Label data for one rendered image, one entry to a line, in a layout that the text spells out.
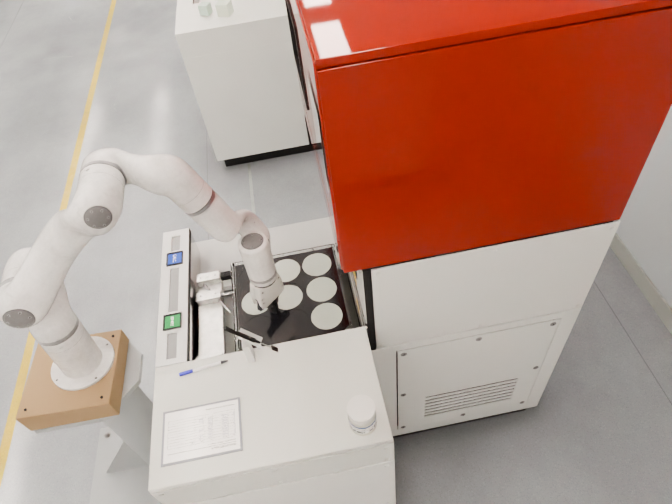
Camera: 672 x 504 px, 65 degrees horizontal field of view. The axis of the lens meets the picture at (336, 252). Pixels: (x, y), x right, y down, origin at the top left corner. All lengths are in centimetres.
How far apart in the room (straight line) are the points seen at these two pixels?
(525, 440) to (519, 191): 142
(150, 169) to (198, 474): 75
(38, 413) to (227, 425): 60
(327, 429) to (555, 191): 82
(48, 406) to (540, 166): 150
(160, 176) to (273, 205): 213
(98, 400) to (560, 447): 180
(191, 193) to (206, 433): 63
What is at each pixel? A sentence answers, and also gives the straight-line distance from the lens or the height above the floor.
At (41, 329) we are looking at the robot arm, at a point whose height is 114.
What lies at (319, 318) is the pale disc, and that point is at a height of 90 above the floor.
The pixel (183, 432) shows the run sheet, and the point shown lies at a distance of 152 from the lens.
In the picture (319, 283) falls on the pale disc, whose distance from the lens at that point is 175.
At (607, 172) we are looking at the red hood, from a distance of 141.
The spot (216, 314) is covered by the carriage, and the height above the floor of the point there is 88.
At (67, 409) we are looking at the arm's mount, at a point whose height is 90.
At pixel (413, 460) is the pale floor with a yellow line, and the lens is 242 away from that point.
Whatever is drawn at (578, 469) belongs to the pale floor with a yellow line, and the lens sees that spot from 252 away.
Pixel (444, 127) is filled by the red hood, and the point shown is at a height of 163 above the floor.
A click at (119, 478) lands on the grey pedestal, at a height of 1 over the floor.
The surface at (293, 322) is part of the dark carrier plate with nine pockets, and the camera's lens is 168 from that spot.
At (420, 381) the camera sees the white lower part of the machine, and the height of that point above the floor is 54.
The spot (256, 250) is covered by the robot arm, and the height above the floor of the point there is 123.
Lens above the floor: 229
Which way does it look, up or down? 49 degrees down
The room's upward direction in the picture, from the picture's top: 8 degrees counter-clockwise
